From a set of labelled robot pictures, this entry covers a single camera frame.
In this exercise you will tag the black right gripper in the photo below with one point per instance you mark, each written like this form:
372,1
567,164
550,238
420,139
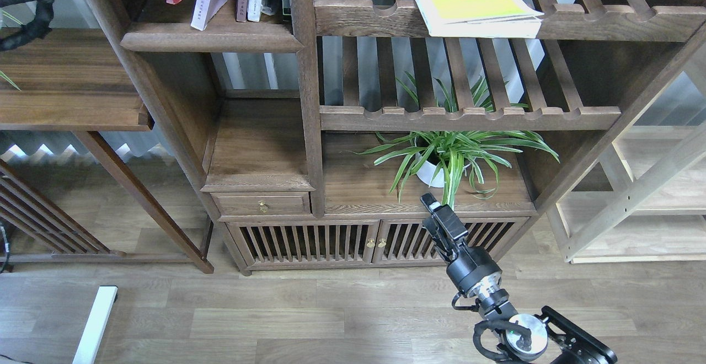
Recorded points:
471,269

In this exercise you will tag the yellow green cover book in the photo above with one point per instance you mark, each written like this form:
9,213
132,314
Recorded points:
480,18

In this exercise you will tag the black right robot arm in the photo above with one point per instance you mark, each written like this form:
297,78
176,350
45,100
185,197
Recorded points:
504,335

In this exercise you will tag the white plant pot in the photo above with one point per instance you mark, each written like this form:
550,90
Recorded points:
439,174

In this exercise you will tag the green spider plant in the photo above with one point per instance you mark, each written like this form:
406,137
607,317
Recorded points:
482,150

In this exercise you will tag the dark wooden bookshelf cabinet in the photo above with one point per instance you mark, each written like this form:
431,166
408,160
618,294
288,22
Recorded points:
275,112

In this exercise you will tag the white floor bar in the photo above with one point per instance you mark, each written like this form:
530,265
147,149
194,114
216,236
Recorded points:
90,341

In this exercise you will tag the dark wooden side table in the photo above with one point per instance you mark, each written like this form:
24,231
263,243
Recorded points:
72,81

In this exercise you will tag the light wooden shelf frame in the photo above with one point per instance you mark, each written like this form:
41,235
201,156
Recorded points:
655,208

